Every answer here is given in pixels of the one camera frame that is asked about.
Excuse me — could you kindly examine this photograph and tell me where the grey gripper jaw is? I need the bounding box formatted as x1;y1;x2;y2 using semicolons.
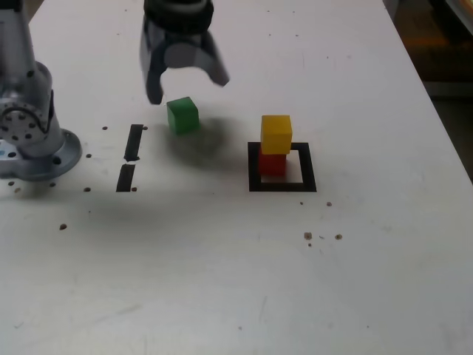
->
164;30;231;88
140;17;168;107

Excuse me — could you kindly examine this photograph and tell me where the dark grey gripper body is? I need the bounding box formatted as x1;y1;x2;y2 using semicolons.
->
161;30;208;48

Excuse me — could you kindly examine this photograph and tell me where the green cube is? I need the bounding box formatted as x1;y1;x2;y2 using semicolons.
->
166;96;200;136

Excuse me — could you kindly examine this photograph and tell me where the yellow cube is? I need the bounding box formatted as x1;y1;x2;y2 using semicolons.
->
261;115;293;155

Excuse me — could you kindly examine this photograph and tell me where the red cube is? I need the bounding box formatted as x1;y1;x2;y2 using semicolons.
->
257;146;287;177

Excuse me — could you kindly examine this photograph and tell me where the black tape square outline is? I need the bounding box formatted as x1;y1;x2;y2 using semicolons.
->
247;141;318;193

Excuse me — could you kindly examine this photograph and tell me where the black tape strip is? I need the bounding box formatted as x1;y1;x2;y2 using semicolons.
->
115;124;145;193

